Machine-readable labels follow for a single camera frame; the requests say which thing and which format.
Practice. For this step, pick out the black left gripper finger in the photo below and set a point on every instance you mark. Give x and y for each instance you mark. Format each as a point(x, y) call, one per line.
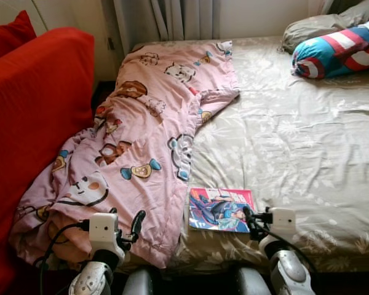
point(114, 211)
point(138, 224)

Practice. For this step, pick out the pink cartoon print blanket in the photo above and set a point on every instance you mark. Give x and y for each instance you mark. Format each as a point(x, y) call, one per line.
point(141, 123)

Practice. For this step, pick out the grey beige pillow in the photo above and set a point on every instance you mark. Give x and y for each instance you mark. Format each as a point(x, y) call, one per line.
point(320, 27)

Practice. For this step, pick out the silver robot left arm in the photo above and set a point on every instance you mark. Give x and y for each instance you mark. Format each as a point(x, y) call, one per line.
point(92, 279)

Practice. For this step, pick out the blue red striped bolster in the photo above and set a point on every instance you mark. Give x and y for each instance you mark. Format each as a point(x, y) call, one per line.
point(338, 52)

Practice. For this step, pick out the grey curtain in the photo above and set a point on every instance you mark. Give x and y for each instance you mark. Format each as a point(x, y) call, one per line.
point(166, 18)

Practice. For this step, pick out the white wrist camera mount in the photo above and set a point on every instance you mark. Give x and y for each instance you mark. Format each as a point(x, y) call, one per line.
point(283, 222)
point(103, 230)

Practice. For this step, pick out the red cushion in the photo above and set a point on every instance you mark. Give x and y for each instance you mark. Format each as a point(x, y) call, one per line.
point(6, 37)

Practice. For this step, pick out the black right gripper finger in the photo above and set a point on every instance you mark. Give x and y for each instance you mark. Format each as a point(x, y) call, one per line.
point(257, 233)
point(250, 214)

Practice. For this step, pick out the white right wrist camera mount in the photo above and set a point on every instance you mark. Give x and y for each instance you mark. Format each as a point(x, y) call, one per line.
point(283, 222)

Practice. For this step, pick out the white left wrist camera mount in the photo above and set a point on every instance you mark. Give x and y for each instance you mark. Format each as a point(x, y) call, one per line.
point(103, 230)

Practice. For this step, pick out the colourful comic book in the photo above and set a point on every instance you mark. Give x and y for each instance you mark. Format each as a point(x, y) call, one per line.
point(218, 209)

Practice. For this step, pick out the beige floral bed sheet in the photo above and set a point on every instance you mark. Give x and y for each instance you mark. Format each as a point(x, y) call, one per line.
point(295, 135)

